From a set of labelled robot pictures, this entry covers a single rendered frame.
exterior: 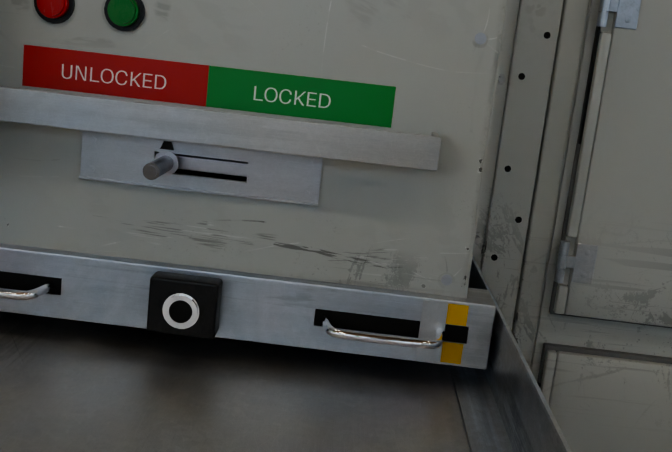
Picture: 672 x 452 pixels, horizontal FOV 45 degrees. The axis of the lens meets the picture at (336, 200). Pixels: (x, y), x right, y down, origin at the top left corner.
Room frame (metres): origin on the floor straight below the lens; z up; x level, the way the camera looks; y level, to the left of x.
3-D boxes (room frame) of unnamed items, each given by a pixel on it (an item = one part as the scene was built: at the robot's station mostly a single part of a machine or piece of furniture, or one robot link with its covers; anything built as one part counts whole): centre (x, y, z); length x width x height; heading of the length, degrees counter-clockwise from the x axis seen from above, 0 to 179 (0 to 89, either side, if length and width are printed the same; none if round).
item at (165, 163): (0.68, 0.15, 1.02); 0.06 x 0.02 x 0.04; 179
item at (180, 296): (0.68, 0.12, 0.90); 0.06 x 0.03 x 0.05; 89
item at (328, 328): (0.68, -0.05, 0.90); 0.11 x 0.05 x 0.01; 89
